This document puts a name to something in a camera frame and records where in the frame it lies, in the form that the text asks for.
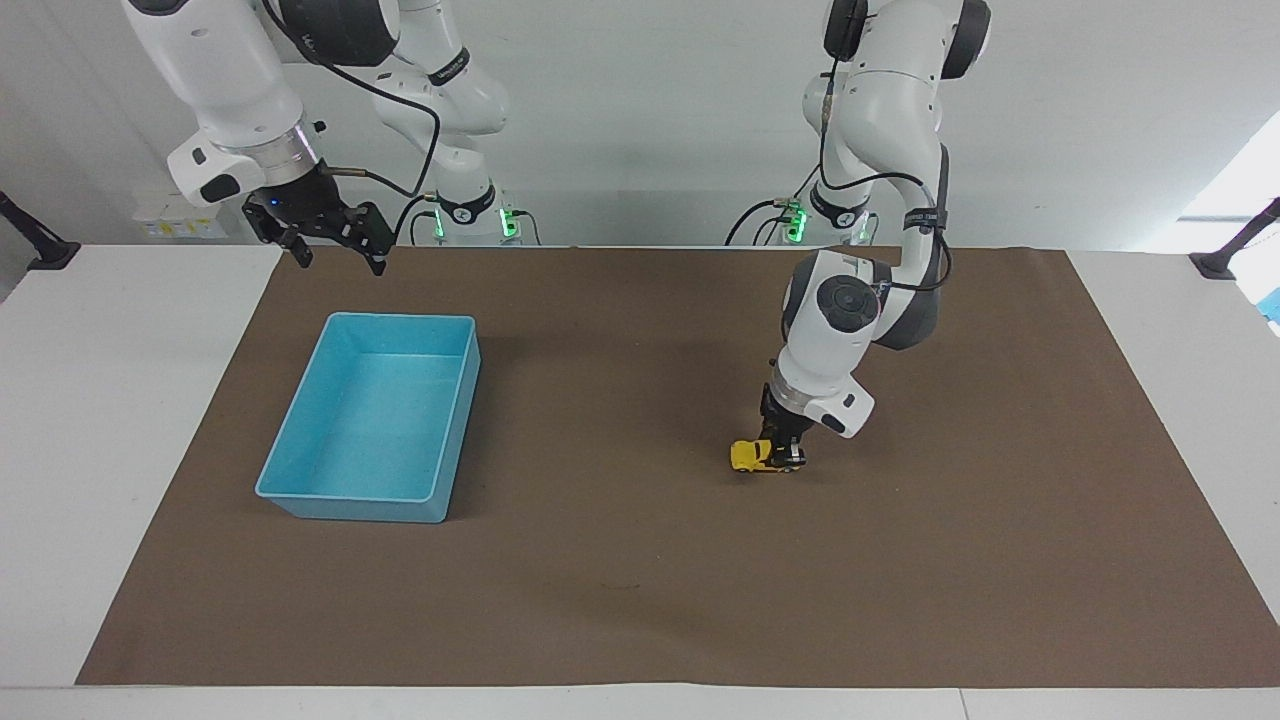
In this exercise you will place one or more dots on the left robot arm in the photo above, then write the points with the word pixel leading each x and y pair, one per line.
pixel 885 100

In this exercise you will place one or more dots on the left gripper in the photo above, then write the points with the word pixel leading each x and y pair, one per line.
pixel 783 412

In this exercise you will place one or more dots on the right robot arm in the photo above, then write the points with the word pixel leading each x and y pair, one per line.
pixel 230 80

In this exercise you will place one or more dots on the light blue plastic bin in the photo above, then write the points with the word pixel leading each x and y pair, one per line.
pixel 370 420

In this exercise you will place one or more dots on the black stand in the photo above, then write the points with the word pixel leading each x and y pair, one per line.
pixel 1235 250
pixel 35 245

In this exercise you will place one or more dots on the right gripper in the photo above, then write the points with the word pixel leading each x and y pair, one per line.
pixel 300 205

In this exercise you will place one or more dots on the yellow toy beetle car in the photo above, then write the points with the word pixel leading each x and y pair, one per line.
pixel 748 456

